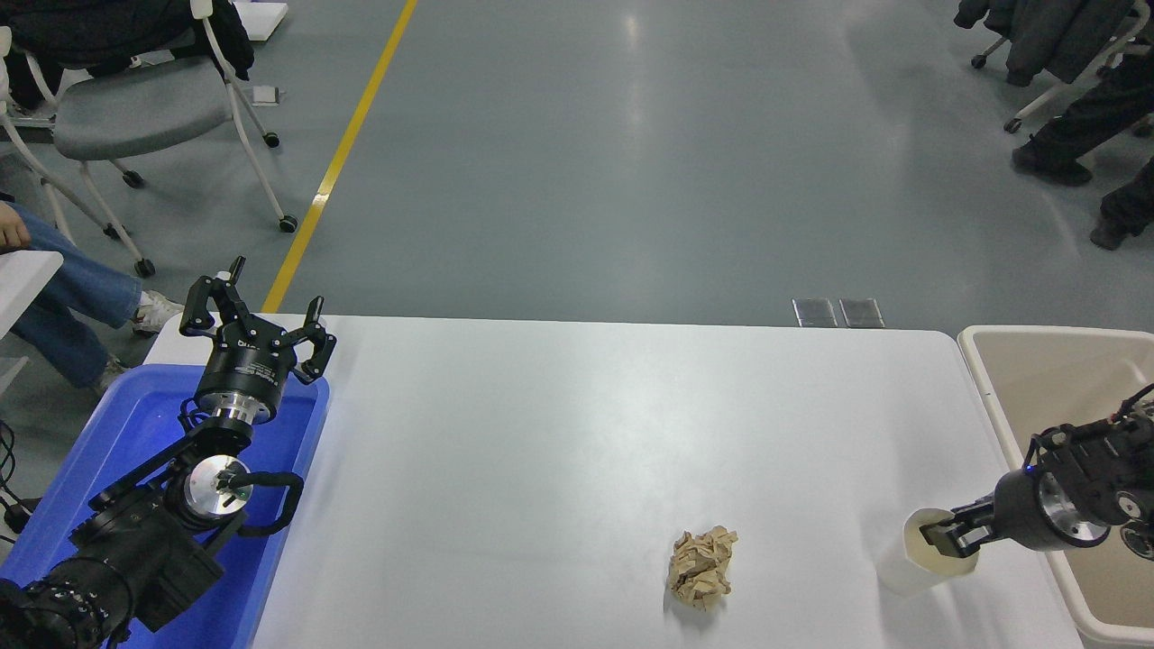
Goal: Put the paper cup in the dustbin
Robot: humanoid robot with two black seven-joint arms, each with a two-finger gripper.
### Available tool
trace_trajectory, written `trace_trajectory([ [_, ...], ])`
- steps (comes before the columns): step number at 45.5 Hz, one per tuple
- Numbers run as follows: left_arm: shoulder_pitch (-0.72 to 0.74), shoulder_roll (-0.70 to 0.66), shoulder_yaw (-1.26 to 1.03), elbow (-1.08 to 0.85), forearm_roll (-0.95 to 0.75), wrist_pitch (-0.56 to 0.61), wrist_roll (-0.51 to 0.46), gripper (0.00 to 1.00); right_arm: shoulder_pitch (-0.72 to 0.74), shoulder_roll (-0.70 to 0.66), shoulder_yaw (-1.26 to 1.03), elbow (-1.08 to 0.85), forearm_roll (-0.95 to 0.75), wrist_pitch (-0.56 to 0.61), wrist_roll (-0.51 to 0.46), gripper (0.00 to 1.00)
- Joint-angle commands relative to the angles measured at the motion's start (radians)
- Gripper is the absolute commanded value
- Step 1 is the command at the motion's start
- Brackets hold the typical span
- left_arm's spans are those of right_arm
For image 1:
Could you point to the black jacket on grey chair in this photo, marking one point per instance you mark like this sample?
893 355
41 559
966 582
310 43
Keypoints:
99 31

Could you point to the walking person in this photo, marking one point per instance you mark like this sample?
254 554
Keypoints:
1095 117

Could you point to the large pale plastic bin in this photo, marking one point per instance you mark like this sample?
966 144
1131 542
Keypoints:
1037 379

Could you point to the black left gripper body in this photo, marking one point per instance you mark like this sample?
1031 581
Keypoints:
245 371

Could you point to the white flat board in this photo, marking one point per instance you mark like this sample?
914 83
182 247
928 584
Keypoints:
261 18

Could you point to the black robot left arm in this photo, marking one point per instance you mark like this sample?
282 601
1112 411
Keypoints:
135 550

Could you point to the dark grey hanging jacket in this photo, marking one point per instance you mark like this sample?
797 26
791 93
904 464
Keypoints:
1050 36

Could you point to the blue plastic tray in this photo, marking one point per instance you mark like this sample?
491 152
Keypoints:
126 424

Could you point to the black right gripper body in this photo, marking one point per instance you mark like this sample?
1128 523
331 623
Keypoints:
1019 509

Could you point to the seated person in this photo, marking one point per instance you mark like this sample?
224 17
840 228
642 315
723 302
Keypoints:
63 279

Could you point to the white side table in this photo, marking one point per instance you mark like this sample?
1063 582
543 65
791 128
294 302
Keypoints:
22 279

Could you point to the small white floor box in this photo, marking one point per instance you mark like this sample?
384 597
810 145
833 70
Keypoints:
266 95

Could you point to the grey wheeled chair white frame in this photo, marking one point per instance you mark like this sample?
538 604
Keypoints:
135 113

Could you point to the seated person's hand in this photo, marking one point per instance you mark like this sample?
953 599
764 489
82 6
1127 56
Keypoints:
13 230

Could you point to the white paper cup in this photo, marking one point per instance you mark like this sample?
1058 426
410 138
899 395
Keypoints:
902 568

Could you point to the white framed wheeled chair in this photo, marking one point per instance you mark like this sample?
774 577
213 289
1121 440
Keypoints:
1046 96

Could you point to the silver floor plate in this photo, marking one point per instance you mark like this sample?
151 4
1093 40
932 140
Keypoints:
861 313
814 313

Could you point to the crumpled tan paper ball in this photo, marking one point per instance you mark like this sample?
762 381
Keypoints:
701 568

